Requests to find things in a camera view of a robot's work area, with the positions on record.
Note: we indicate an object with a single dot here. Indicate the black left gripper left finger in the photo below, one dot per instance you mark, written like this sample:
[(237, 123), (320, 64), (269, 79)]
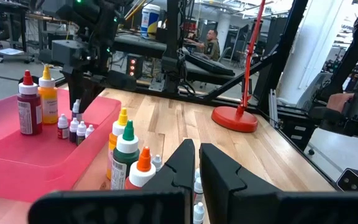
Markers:
[(166, 186)]

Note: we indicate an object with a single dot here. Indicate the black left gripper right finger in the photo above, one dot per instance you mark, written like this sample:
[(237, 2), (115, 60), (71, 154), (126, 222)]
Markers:
[(225, 186)]

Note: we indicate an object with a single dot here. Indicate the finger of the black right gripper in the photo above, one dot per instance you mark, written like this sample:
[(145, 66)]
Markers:
[(72, 88), (92, 93)]

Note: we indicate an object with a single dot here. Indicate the small white-capped dropper bottle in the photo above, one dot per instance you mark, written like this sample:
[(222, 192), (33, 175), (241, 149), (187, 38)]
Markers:
[(62, 132), (89, 130), (73, 133), (76, 107), (198, 186), (156, 161)]

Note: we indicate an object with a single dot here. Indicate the red-orange food coloring bottle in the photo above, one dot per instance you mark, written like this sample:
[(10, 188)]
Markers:
[(141, 175)]

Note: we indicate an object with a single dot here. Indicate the yellow food coloring bottle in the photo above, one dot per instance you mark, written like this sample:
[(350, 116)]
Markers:
[(49, 105), (119, 129)]

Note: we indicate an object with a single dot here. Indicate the small green dropper bottle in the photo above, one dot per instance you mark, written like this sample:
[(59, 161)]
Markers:
[(81, 137)]

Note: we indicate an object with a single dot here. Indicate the dark red food coloring bottle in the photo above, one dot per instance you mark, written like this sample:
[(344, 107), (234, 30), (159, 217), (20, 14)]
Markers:
[(30, 115)]

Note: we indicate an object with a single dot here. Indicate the green food coloring bottle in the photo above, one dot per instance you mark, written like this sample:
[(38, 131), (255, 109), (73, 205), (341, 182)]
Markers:
[(124, 158)]

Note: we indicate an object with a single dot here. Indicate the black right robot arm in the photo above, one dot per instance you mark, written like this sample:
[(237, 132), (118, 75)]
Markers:
[(169, 37)]

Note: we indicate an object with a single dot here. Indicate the small blue dropper bottle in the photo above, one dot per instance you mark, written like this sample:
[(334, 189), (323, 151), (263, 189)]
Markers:
[(197, 173)]

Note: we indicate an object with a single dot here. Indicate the black controller box with lights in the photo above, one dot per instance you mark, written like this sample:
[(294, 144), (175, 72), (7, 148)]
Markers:
[(138, 73)]

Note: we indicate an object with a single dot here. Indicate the black desk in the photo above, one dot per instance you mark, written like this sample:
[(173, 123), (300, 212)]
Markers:
[(135, 46)]

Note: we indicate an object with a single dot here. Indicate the red desk lamp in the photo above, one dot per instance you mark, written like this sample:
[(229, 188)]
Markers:
[(233, 119)]

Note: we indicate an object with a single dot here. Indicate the white and blue tub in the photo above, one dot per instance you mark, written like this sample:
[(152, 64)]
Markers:
[(149, 18)]

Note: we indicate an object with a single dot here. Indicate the pink plastic bin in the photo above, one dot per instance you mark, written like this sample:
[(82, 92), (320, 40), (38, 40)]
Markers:
[(26, 165)]

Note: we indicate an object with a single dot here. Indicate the silver aluminium extrusion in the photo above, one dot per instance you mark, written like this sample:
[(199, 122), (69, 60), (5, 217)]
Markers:
[(272, 105)]

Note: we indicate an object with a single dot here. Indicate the person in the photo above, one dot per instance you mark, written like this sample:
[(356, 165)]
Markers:
[(212, 46)]

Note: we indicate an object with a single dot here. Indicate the white pillar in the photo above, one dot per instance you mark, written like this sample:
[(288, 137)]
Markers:
[(222, 34)]

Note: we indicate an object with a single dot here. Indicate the black table-level camera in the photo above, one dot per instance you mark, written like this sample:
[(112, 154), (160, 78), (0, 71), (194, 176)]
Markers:
[(351, 181)]

